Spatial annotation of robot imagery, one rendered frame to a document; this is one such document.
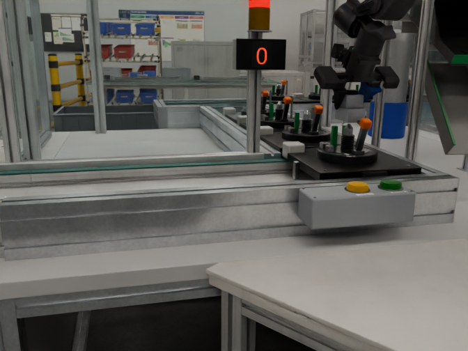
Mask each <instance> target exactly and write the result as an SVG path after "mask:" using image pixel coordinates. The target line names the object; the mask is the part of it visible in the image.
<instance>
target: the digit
mask: <svg viewBox="0 0 468 351"><path fill-rule="evenodd" d="M271 56H272V41H252V48H251V67H252V68H271Z"/></svg>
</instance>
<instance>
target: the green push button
mask: <svg viewBox="0 0 468 351"><path fill-rule="evenodd" d="M380 187H381V188H384V189H391V190H397V189H401V187H402V183H401V182H399V181H397V180H381V181H380Z"/></svg>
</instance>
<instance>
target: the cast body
mask: <svg viewBox="0 0 468 351"><path fill-rule="evenodd" d="M346 90H347V93H346V95H345V97H344V99H343V101H342V103H341V105H340V107H339V108H338V109H336V115H335V119H338V120H342V121H345V122H347V123H353V122H357V121H358V120H361V118H365V113H366V110H365V109H363V103H364V95H361V94H358V92H359V91H358V90H354V89H346Z"/></svg>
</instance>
